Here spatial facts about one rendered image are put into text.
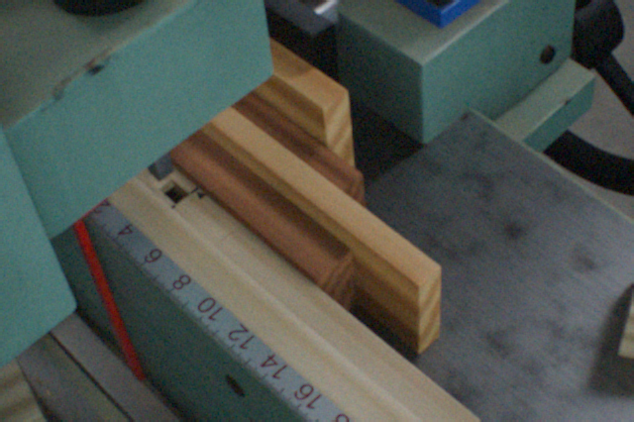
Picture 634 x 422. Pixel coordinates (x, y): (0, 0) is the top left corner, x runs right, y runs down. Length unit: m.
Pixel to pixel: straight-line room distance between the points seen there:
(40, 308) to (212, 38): 0.13
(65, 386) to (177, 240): 0.18
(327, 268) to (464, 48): 0.15
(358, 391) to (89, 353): 0.23
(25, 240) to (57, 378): 0.28
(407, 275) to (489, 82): 0.17
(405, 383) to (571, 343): 0.10
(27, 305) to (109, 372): 0.23
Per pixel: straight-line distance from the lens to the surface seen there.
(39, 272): 0.41
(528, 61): 0.65
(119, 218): 0.52
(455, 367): 0.52
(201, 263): 0.50
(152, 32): 0.44
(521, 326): 0.54
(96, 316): 0.65
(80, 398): 0.66
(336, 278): 0.51
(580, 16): 0.77
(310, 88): 0.53
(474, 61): 0.60
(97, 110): 0.44
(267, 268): 0.51
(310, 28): 0.53
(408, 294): 0.49
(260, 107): 0.56
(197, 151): 0.55
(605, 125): 1.85
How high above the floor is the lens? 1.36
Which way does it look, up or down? 52 degrees down
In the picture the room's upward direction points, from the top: 7 degrees counter-clockwise
